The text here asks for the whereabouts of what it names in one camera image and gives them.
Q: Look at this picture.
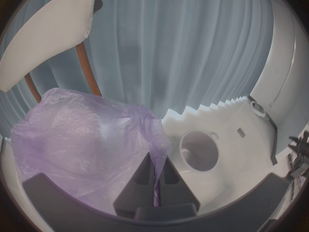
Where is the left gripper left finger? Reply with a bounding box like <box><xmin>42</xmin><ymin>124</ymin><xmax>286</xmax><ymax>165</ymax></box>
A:
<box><xmin>113</xmin><ymin>152</ymin><xmax>155</xmax><ymax>218</ymax></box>

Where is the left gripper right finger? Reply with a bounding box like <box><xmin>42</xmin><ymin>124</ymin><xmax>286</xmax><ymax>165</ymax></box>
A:
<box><xmin>159</xmin><ymin>157</ymin><xmax>201</xmax><ymax>213</ymax></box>

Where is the purple plastic bag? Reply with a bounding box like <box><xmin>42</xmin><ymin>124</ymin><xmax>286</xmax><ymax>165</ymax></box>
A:
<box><xmin>11</xmin><ymin>88</ymin><xmax>172</xmax><ymax>207</ymax></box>

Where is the white trash bin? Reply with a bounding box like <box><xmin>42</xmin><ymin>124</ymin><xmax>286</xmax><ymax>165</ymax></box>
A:
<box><xmin>179</xmin><ymin>130</ymin><xmax>219</xmax><ymax>173</ymax></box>

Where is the pale blue curtain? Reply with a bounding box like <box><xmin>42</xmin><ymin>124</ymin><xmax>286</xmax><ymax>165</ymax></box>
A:
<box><xmin>0</xmin><ymin>0</ymin><xmax>275</xmax><ymax>140</ymax></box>

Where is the white cushioned wooden chair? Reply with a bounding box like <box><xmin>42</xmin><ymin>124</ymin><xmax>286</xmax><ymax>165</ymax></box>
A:
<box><xmin>0</xmin><ymin>0</ymin><xmax>116</xmax><ymax>213</ymax></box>

